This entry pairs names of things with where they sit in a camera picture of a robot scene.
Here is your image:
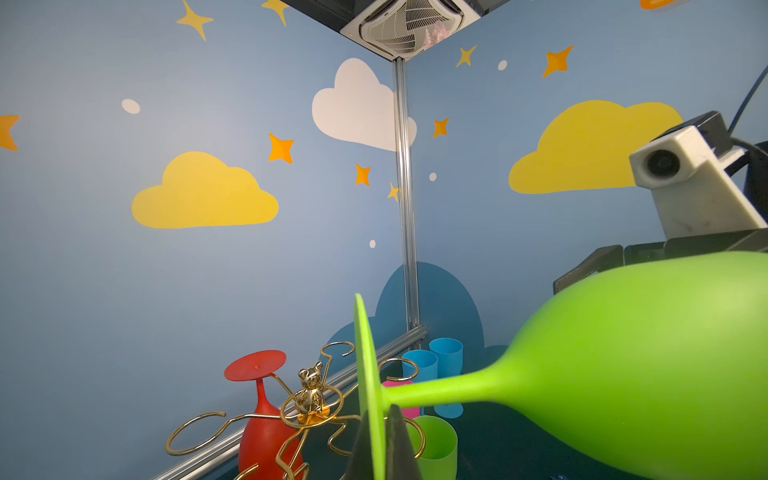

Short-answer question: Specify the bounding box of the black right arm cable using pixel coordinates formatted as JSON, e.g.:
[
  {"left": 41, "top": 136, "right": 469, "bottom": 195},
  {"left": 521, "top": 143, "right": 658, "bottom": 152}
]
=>
[{"left": 725, "top": 62, "right": 768, "bottom": 175}]

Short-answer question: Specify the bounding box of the green wine glass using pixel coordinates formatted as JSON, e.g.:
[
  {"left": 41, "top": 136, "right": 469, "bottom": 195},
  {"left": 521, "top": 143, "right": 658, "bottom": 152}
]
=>
[
  {"left": 413, "top": 415, "right": 458, "bottom": 480},
  {"left": 355, "top": 251, "right": 767, "bottom": 479}
]

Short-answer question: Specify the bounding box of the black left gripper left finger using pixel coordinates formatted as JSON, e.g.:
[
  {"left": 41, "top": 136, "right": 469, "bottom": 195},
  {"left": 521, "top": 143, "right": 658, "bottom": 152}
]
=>
[{"left": 343, "top": 412, "right": 374, "bottom": 480}]

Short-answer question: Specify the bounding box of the red wine glass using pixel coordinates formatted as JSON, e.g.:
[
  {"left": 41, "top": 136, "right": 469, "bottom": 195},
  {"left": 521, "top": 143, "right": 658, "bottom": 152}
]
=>
[{"left": 224, "top": 350, "right": 296, "bottom": 479}]

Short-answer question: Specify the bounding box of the aluminium frame rear rail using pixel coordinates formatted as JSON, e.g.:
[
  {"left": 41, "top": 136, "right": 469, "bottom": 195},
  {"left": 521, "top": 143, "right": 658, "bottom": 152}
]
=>
[{"left": 159, "top": 340, "right": 358, "bottom": 479}]

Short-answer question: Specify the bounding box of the right corner frame post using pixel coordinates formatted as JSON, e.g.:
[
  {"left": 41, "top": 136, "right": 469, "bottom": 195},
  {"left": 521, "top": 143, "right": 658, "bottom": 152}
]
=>
[{"left": 392, "top": 57, "right": 421, "bottom": 330}]

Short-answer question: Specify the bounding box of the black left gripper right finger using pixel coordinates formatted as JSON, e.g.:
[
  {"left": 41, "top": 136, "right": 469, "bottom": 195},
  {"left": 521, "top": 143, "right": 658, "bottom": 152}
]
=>
[{"left": 386, "top": 405, "right": 422, "bottom": 480}]

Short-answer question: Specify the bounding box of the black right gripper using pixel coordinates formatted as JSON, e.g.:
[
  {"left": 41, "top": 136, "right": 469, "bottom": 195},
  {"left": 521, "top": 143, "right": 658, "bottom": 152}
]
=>
[{"left": 553, "top": 228, "right": 767, "bottom": 294}]

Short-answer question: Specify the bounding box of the ceiling air conditioner vent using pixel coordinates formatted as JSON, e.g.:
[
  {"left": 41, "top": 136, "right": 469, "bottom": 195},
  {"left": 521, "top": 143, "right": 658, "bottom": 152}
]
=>
[{"left": 281, "top": 0, "right": 511, "bottom": 62}]

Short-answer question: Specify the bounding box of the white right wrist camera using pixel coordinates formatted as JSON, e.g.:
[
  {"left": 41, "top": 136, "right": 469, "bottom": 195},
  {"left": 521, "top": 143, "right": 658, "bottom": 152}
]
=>
[{"left": 629, "top": 111, "right": 767, "bottom": 239}]

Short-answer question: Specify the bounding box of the blue wine glass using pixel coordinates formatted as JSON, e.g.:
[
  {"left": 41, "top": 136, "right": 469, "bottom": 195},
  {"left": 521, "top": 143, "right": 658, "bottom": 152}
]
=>
[
  {"left": 401, "top": 350, "right": 438, "bottom": 383},
  {"left": 429, "top": 337, "right": 464, "bottom": 419}
]

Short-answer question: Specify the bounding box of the blue wine glass front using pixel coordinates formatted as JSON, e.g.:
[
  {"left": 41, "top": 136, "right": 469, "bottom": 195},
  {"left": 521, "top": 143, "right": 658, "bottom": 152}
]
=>
[{"left": 401, "top": 350, "right": 438, "bottom": 383}]

